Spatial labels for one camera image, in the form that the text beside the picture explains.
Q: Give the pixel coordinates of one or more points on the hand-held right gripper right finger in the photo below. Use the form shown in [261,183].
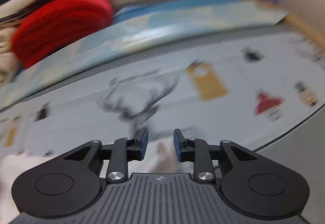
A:
[177,147]

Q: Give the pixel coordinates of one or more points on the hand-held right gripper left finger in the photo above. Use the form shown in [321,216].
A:
[143,144]

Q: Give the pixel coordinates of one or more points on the white long-sleeved shirt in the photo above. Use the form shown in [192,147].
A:
[25,165]

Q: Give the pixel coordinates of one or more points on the printed play mat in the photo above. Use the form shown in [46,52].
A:
[215,56]

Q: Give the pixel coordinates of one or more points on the grey bed sheet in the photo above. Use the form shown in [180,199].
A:
[299,142]

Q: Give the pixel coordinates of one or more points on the blue folded mat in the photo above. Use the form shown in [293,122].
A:
[165,23]

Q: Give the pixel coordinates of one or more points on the red folded blanket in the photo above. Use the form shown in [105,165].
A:
[66,23]

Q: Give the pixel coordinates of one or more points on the cream folded blanket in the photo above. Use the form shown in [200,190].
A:
[7,61]

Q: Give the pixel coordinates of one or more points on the wooden bed frame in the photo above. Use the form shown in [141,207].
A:
[302,23]

